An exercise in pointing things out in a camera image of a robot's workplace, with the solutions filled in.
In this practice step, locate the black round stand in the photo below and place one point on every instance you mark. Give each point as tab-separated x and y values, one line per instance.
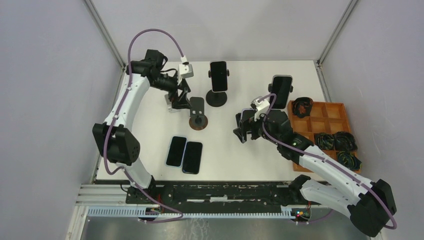
216	99

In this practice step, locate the white cased phone on stand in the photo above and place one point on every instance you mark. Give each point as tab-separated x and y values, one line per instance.
281	86

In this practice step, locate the black phone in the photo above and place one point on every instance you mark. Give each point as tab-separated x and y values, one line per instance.
192	158
219	76

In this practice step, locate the white slotted cable duct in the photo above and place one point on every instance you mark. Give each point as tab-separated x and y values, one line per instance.
152	213

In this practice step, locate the orange compartment tray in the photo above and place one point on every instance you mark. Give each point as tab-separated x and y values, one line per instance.
326	124

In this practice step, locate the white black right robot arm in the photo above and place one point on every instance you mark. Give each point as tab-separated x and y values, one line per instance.
369	205

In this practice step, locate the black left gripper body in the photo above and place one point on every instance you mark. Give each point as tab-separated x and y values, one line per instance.
174	97

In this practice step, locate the light blue cased phone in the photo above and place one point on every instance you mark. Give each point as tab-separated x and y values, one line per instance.
176	151

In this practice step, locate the white framed small phone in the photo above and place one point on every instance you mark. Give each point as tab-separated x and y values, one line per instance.
245	113

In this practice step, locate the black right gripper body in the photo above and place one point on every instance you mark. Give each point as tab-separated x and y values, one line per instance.
256	128

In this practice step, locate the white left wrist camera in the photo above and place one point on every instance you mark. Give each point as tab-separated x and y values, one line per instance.
184	70

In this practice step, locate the wooden base black phone stand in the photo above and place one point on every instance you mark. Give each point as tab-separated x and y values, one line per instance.
197	118

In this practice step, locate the white folding phone stand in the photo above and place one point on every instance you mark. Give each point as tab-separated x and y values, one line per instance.
170	109

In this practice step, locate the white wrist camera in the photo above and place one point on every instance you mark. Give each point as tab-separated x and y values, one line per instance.
184	70
261	106

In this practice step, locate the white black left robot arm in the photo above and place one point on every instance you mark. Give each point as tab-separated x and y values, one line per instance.
114	138

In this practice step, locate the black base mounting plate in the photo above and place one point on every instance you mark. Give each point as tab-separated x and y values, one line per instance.
226	197

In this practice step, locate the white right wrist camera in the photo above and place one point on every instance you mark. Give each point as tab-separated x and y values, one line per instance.
261	106

